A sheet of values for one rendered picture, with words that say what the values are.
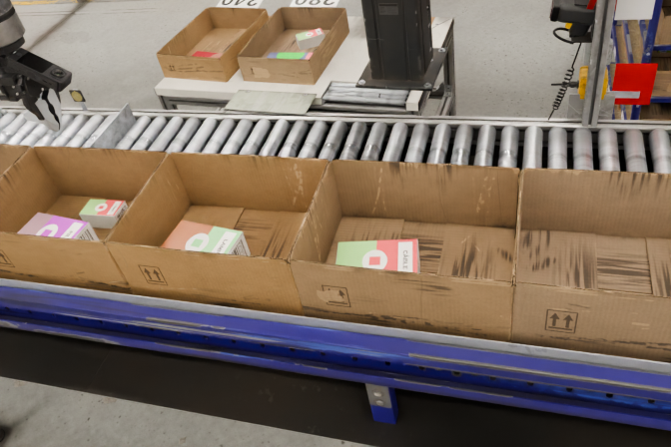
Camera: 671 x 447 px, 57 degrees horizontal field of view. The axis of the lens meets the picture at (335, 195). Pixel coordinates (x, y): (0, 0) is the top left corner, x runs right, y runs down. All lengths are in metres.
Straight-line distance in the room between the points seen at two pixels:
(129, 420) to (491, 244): 1.49
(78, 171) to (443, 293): 1.00
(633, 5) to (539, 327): 0.92
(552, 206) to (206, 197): 0.79
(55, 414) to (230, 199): 1.28
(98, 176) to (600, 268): 1.18
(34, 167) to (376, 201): 0.87
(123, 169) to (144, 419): 1.04
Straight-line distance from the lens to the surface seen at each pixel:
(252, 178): 1.41
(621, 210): 1.31
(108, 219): 1.57
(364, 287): 1.10
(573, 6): 1.74
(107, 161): 1.59
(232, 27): 2.66
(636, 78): 1.86
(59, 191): 1.78
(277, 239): 1.38
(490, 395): 1.19
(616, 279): 1.28
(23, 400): 2.62
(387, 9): 1.96
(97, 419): 2.41
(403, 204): 1.34
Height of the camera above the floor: 1.84
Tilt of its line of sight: 41 degrees down
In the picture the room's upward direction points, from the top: 12 degrees counter-clockwise
